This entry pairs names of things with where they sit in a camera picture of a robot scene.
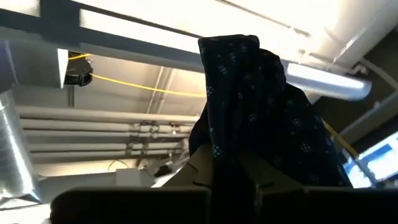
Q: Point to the grey camera mount plate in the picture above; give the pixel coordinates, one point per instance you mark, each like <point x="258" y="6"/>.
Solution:
<point x="37" y="65"/>

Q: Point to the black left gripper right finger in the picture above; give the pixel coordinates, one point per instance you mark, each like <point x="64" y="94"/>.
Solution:
<point x="311" y="205"/>

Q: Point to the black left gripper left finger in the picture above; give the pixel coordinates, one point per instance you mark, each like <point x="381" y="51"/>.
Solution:
<point x="192" y="174"/>

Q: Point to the black overhead camera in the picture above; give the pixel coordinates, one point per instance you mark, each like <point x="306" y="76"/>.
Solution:
<point x="77" y="73"/>

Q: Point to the navy dotted cloth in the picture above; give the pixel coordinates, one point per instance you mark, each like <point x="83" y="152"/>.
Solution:
<point x="248" y="109"/>

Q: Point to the computer monitor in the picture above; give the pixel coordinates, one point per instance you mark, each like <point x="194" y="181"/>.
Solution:
<point x="379" y="158"/>

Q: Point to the thin grey ceiling conduit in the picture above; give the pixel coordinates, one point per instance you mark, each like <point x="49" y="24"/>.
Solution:
<point x="264" y="17"/>

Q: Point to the grey metal frame beam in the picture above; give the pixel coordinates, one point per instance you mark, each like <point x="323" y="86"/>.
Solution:
<point x="124" y="43"/>

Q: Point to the silver spiral air duct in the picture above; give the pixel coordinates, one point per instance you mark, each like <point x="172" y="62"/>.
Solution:
<point x="12" y="149"/>

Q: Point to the grey ceiling pipe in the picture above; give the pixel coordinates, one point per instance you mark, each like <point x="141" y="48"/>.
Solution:
<point x="77" y="133"/>
<point x="93" y="114"/>
<point x="77" y="125"/>
<point x="77" y="147"/>
<point x="77" y="155"/>

